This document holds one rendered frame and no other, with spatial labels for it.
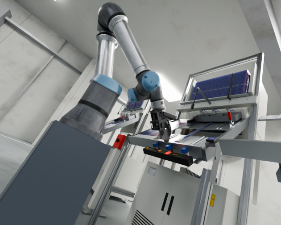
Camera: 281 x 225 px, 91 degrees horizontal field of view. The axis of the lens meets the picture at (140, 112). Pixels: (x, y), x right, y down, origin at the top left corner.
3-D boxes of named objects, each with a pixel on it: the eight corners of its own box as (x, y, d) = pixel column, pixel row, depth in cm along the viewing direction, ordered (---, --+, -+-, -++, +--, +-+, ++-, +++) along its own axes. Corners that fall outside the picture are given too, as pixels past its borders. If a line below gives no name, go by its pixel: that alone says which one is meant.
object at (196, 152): (203, 161, 67) (200, 147, 67) (130, 143, 120) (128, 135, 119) (204, 160, 68) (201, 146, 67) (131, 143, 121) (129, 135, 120)
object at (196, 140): (203, 155, 68) (202, 148, 68) (130, 140, 120) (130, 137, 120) (220, 142, 79) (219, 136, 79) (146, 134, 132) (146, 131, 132)
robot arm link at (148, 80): (119, -14, 62) (168, 82, 58) (115, 8, 72) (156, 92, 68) (94, -14, 57) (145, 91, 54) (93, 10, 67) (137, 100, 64)
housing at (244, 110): (246, 126, 107) (243, 108, 106) (190, 125, 147) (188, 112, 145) (249, 123, 112) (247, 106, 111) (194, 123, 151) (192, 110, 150)
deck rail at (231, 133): (207, 162, 66) (204, 149, 65) (203, 160, 67) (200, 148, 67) (250, 123, 108) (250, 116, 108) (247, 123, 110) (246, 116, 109)
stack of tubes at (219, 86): (245, 93, 114) (248, 69, 123) (189, 101, 155) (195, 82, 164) (249, 102, 120) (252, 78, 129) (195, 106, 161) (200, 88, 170)
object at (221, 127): (232, 136, 90) (231, 128, 90) (160, 131, 143) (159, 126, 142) (247, 123, 110) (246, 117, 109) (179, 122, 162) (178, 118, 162)
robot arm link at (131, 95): (130, 82, 65) (151, 80, 69) (125, 91, 75) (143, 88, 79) (135, 98, 64) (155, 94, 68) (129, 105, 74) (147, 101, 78)
